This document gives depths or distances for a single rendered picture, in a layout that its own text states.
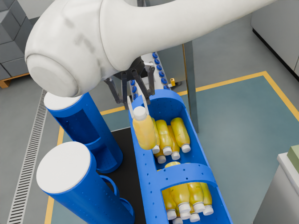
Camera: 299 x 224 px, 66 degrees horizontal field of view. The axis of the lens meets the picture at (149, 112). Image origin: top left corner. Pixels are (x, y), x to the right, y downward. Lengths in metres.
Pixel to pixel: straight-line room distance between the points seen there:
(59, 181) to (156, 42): 0.98
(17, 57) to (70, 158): 2.78
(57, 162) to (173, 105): 0.65
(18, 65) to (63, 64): 3.65
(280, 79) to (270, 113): 0.53
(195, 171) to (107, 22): 0.63
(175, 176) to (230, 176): 1.40
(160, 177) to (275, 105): 2.03
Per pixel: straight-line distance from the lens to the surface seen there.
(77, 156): 1.22
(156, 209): 0.80
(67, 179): 1.18
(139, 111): 0.69
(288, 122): 2.57
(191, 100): 2.00
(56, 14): 0.33
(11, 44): 3.75
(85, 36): 0.30
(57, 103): 1.56
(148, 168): 0.86
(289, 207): 1.28
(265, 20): 3.31
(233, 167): 2.21
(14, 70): 4.00
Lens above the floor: 1.95
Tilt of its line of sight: 47 degrees down
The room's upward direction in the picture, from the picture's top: 17 degrees counter-clockwise
